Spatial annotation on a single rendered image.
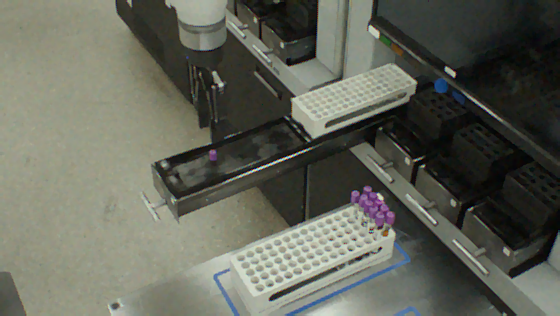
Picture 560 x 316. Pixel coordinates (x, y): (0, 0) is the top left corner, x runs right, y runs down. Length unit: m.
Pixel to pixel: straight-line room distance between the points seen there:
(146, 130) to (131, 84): 0.34
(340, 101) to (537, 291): 0.59
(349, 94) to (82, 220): 1.28
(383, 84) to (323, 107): 0.18
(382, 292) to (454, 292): 0.13
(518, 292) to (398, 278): 0.27
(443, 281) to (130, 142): 1.81
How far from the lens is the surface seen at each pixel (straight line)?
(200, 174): 1.50
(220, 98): 1.37
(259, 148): 1.56
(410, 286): 1.30
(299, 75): 1.91
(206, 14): 1.27
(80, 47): 3.49
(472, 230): 1.49
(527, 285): 1.47
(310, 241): 1.27
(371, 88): 1.65
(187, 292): 1.27
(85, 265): 2.45
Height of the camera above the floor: 1.83
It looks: 42 degrees down
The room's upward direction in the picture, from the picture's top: 1 degrees clockwise
